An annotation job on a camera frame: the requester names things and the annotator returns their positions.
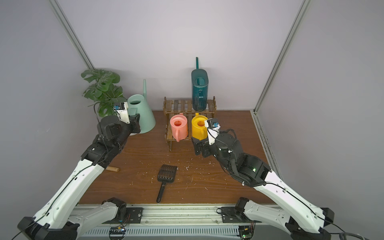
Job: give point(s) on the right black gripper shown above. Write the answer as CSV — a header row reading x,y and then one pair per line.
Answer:
x,y
203,147

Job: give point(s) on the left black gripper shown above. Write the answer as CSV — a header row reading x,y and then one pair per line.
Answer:
x,y
134,123

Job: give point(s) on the yellow small watering can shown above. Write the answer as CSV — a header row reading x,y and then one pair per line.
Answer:
x,y
199,130

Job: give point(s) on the light green watering can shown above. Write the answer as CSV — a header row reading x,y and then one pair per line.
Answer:
x,y
138,104

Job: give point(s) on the pink small watering can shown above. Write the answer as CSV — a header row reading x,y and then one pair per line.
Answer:
x,y
179,126

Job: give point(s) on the brown wooden slatted shelf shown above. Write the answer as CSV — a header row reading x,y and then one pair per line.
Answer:
x,y
175,107

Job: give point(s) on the dark green watering can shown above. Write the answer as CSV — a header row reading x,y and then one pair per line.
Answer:
x,y
200,85

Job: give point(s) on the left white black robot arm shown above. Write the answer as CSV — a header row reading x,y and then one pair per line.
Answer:
x,y
93,162

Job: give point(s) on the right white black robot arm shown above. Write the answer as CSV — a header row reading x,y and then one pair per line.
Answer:
x,y
296,216

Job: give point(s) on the green monstera plant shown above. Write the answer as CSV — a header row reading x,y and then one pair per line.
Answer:
x,y
103,89

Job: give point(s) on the black slotted scoop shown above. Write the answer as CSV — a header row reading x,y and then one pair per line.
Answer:
x,y
166,175

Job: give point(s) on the right small circuit board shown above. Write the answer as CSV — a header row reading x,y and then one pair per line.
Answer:
x,y
246,232

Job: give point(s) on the small circuit board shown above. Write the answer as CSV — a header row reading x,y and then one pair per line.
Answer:
x,y
117,233
246,232

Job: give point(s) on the left small circuit board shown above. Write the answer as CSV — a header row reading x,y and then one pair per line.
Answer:
x,y
117,233

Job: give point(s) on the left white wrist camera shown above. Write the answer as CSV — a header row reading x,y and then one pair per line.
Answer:
x,y
122,111

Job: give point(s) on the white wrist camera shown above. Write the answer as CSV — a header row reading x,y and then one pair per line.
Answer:
x,y
213,129
122,111

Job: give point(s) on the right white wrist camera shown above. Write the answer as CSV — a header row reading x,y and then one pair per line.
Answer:
x,y
213,129

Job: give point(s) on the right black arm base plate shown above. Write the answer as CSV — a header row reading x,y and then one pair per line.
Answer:
x,y
231,215

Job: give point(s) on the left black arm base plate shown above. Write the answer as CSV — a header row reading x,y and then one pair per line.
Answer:
x,y
132,216

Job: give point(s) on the aluminium front rail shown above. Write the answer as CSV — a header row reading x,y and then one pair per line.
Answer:
x,y
154,216

